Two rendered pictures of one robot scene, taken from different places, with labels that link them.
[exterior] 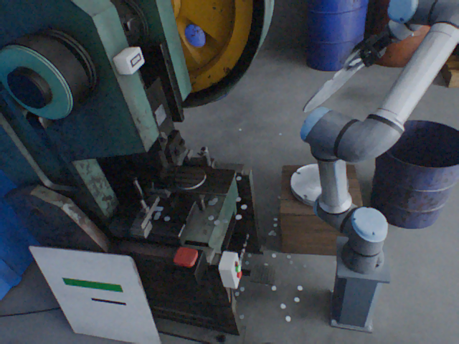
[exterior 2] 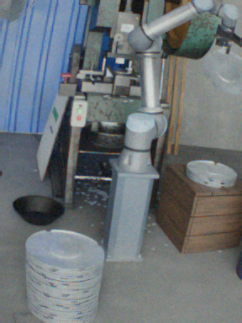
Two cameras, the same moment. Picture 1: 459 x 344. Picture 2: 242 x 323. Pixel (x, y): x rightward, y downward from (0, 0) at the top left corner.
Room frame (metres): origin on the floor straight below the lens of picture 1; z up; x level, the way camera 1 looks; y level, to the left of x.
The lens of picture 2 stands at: (-0.53, -2.03, 1.13)
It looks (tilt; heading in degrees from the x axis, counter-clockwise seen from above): 19 degrees down; 54
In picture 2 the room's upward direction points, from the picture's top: 8 degrees clockwise
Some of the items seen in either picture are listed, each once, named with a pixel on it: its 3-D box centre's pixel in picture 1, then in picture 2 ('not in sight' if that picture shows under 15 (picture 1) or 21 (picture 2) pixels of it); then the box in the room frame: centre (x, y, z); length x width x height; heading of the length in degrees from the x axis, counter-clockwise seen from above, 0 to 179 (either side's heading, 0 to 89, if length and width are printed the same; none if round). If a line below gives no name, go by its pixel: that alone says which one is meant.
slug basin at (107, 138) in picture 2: not in sight; (108, 135); (1.02, 0.27, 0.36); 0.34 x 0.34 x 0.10
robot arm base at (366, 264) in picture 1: (363, 249); (135, 156); (0.68, -0.45, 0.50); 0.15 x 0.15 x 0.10
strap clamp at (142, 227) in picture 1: (144, 211); (90, 70); (0.86, 0.33, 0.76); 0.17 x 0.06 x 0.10; 157
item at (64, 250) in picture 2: not in sight; (64, 249); (0.17, -0.79, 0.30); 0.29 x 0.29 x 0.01
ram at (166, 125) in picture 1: (150, 122); (125, 31); (1.00, 0.23, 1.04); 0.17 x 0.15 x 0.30; 67
